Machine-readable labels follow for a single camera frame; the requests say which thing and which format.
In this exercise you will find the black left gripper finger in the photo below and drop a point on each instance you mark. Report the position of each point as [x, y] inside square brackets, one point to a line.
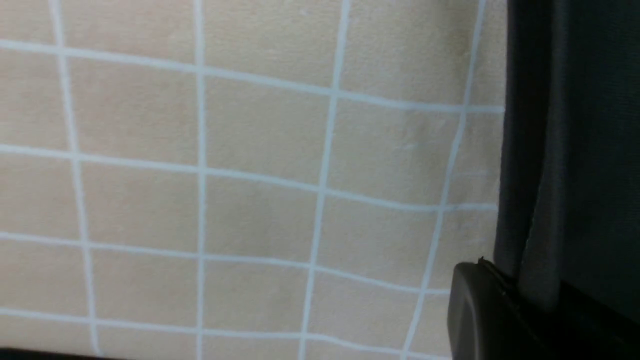
[487, 319]

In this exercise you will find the beige grid tablecloth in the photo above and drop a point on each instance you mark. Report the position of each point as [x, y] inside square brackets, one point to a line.
[245, 179]

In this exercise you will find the dark gray long-sleeve top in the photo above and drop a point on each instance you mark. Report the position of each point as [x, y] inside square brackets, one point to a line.
[569, 185]

